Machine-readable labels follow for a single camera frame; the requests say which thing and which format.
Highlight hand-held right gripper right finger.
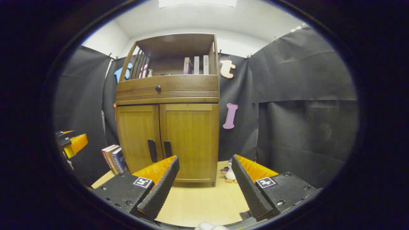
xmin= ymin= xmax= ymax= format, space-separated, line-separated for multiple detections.
xmin=231 ymin=154 xmax=322 ymax=222

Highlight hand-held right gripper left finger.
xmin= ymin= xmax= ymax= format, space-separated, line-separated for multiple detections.
xmin=93 ymin=156 xmax=180 ymax=221

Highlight wooden cabinet door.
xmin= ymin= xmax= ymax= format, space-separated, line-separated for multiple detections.
xmin=159 ymin=103 xmax=220 ymax=184
xmin=116 ymin=105 xmax=164 ymax=174

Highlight wooden double-door shoe cabinet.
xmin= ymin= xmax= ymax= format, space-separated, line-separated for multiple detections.
xmin=115 ymin=33 xmax=220 ymax=187

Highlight wooden cabinet drawer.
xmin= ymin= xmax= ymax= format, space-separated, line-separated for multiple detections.
xmin=116 ymin=75 xmax=220 ymax=106

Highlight grey white penguin plush toy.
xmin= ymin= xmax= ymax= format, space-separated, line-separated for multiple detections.
xmin=220 ymin=157 xmax=237 ymax=183

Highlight red cover book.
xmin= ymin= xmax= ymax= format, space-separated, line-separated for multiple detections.
xmin=101 ymin=145 xmax=117 ymax=174

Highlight brown cover book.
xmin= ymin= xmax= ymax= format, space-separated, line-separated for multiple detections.
xmin=105 ymin=146 xmax=120 ymax=175

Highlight white fabric lump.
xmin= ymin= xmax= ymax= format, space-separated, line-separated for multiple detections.
xmin=195 ymin=222 xmax=230 ymax=230

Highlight black backdrop cloth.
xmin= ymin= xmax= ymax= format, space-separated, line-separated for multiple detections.
xmin=54 ymin=27 xmax=358 ymax=189

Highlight ceiling light panel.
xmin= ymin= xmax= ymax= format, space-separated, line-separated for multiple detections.
xmin=159 ymin=0 xmax=237 ymax=8

